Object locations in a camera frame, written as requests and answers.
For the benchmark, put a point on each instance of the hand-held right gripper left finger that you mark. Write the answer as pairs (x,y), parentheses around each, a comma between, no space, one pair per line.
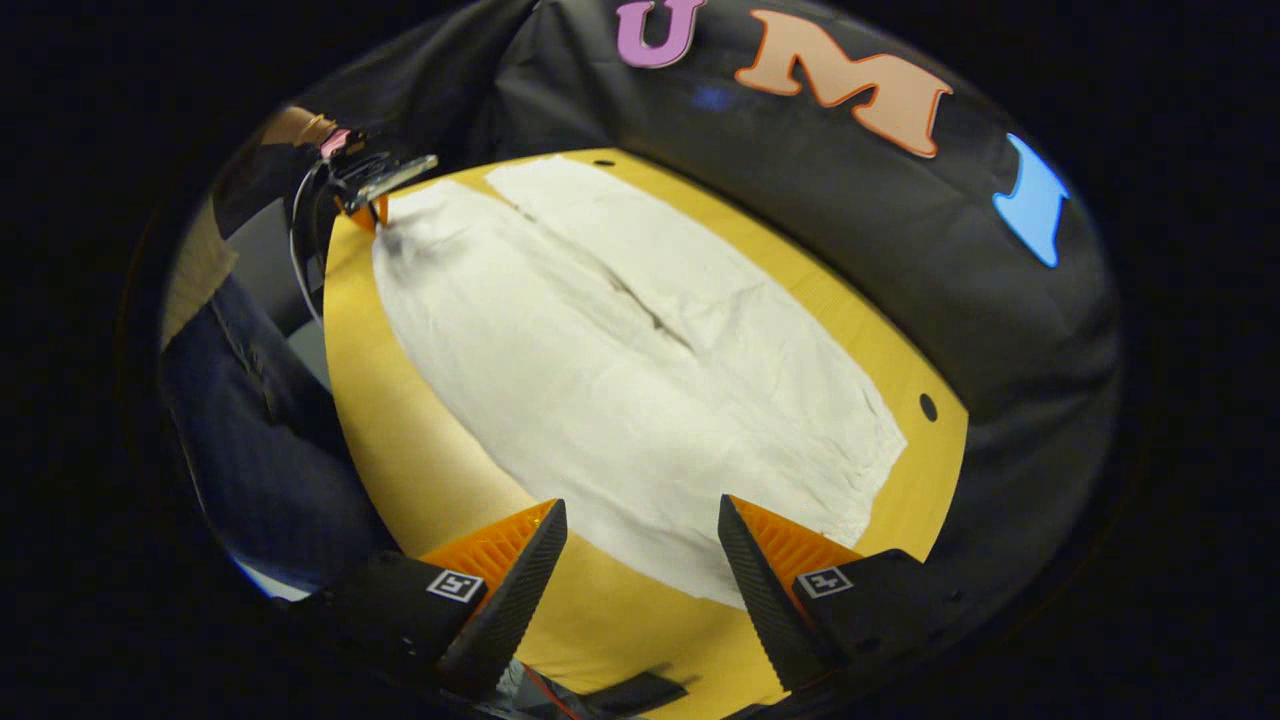
(515,600)

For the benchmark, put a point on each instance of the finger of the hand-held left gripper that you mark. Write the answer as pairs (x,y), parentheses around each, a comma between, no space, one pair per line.
(372,212)

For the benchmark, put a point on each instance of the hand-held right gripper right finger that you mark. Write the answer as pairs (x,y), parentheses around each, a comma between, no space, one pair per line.
(765,600)

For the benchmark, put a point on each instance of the white jeans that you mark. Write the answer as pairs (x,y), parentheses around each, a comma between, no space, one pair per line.
(620,400)

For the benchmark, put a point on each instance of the dark flat object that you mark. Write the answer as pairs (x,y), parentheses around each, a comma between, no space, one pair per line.
(630,692)

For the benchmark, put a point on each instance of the person's beige shirt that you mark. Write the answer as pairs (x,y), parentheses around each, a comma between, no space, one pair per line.
(195,275)

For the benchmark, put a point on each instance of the person's blue trousers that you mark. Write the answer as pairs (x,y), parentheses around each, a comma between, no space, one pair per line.
(270,450)

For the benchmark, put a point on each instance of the black backdrop cloth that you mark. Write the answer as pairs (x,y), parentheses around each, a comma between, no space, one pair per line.
(800,200)

